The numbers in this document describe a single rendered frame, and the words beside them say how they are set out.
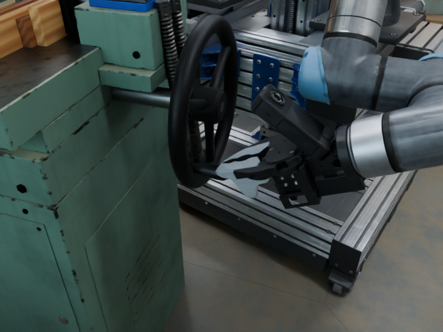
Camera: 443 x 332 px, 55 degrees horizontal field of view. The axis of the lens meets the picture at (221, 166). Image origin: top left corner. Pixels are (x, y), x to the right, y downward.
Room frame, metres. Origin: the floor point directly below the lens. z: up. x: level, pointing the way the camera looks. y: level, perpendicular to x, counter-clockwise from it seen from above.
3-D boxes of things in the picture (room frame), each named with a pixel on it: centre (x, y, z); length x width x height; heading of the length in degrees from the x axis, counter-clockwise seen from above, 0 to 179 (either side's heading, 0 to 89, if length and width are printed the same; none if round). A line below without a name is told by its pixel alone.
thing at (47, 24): (0.75, 0.27, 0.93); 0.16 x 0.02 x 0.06; 162
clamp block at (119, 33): (0.73, 0.15, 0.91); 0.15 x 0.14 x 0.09; 162
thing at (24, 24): (0.77, 0.28, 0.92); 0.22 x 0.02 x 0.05; 162
